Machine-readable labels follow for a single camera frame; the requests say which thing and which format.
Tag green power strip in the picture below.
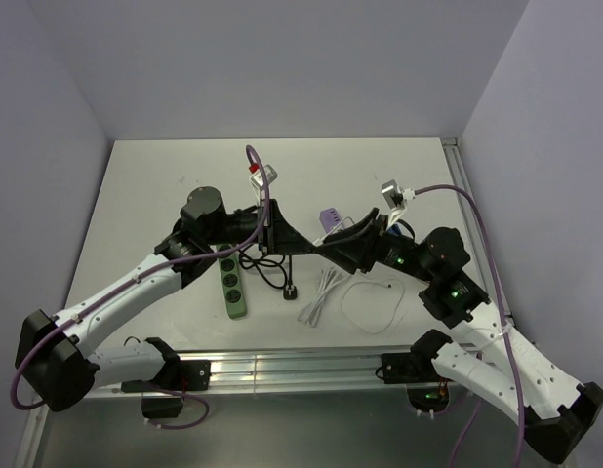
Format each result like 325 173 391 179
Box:
218 252 248 320

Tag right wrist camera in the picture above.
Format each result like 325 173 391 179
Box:
381 179 416 224

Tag black power cord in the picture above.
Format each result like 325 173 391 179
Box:
236 251 301 304

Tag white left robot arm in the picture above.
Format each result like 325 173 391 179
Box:
10 186 314 411

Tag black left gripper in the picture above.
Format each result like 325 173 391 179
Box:
205 199 315 255

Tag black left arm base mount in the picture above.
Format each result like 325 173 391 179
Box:
120 360 211 430

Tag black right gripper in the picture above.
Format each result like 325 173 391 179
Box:
315 206 437 283

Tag purple power strip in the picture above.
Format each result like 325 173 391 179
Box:
319 208 343 235

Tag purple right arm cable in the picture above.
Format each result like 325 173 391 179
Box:
412 183 527 468

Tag blue cube socket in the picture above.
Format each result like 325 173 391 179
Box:
387 223 402 236

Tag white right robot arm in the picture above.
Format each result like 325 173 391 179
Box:
315 210 603 464

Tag white USB cable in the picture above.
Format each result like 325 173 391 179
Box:
310 228 408 335

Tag white power strip cord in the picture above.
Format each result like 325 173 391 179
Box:
297 266 349 326

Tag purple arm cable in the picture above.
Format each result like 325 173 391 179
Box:
412 183 527 468
8 144 278 410

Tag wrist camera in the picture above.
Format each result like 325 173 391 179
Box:
381 179 416 224
249 163 278 194

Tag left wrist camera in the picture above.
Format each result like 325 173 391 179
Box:
249 163 278 194

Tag aluminium table frame rail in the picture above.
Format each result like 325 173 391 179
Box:
18 136 542 468

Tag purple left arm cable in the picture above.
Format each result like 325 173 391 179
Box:
8 144 278 410

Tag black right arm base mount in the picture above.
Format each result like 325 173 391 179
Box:
375 352 450 416

